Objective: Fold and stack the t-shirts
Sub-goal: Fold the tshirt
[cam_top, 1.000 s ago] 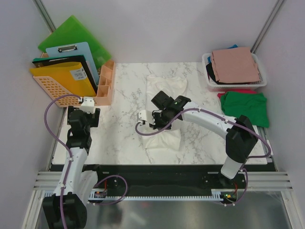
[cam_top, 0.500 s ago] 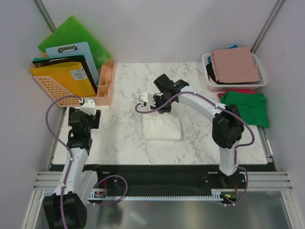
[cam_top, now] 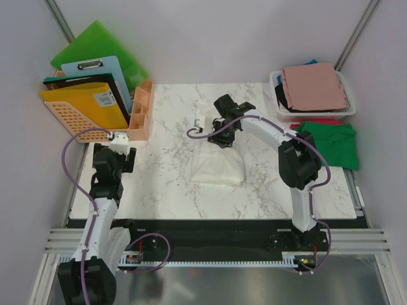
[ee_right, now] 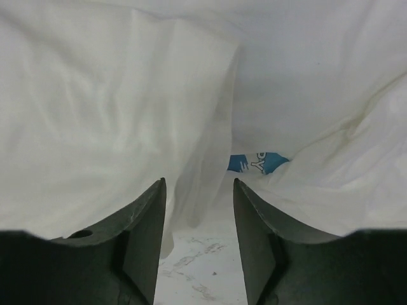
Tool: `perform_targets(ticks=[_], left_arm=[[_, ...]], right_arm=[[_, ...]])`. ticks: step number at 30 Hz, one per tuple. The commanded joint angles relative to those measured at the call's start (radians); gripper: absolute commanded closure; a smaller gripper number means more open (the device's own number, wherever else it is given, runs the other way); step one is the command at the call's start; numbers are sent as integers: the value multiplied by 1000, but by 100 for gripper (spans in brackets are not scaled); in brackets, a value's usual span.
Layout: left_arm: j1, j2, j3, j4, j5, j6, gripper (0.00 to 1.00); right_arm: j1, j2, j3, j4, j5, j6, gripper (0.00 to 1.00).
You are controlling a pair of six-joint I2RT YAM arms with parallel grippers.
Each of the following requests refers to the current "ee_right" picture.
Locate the white printed t shirt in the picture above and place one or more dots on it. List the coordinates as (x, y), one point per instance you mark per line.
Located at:
(306, 100)

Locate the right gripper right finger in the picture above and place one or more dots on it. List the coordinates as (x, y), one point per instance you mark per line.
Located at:
(285, 261)

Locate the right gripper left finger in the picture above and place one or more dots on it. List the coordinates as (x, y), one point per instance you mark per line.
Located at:
(114, 261)

